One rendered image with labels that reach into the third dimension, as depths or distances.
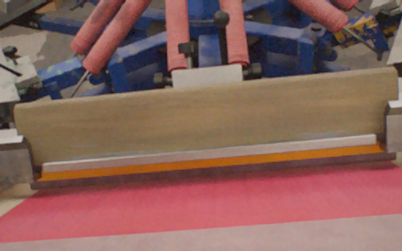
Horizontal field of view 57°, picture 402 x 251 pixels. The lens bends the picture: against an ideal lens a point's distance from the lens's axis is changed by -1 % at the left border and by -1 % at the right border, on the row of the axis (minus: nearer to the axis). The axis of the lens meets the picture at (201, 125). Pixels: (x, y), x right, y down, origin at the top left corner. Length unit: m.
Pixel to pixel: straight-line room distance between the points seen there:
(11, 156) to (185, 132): 0.19
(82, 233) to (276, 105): 0.22
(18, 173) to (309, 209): 0.30
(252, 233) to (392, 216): 0.11
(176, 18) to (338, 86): 0.51
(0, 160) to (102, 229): 0.16
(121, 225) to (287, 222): 0.14
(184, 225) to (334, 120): 0.19
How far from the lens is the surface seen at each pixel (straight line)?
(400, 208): 0.34
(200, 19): 1.09
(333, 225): 0.30
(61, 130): 0.42
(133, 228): 0.32
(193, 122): 0.39
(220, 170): 0.41
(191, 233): 0.30
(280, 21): 1.36
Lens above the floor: 1.53
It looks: 41 degrees down
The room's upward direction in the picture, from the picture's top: 9 degrees counter-clockwise
